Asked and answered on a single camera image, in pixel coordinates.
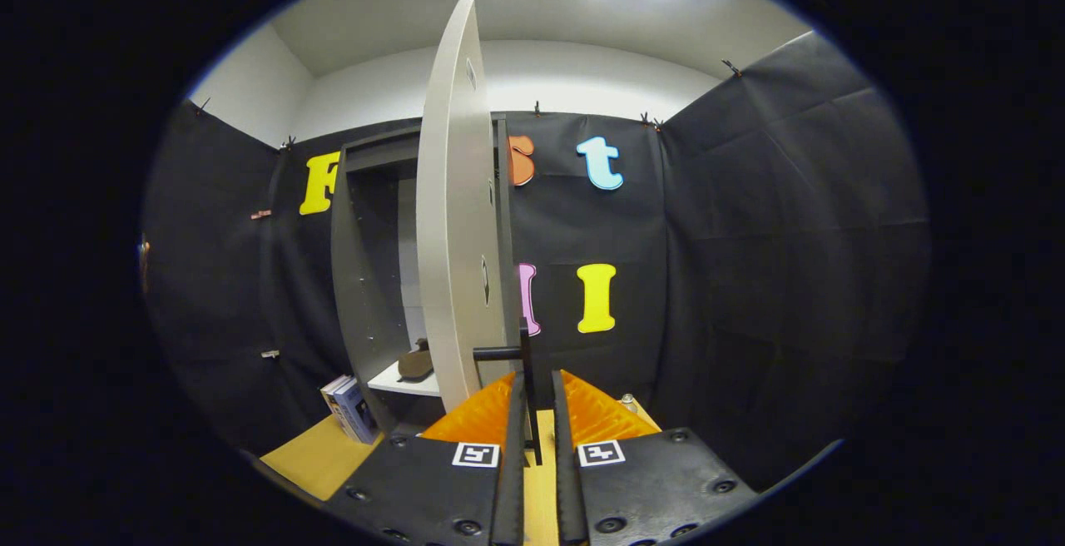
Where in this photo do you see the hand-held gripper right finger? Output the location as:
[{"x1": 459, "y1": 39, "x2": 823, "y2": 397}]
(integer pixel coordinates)
[{"x1": 551, "y1": 370, "x2": 760, "y2": 546}]

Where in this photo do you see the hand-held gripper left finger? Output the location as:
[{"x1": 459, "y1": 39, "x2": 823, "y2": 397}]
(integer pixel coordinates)
[{"x1": 324, "y1": 371, "x2": 529, "y2": 546}]

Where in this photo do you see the blue book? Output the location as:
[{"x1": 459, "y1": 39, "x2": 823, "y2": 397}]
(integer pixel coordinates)
[{"x1": 333, "y1": 380, "x2": 379, "y2": 445}]

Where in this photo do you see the brown fuzzy shoe with bow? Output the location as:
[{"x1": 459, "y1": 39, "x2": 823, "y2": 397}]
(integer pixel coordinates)
[{"x1": 398, "y1": 338, "x2": 435, "y2": 382}]

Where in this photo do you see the grey shoe cabinet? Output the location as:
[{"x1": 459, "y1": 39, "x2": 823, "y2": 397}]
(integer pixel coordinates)
[{"x1": 330, "y1": 113, "x2": 521, "y2": 439}]

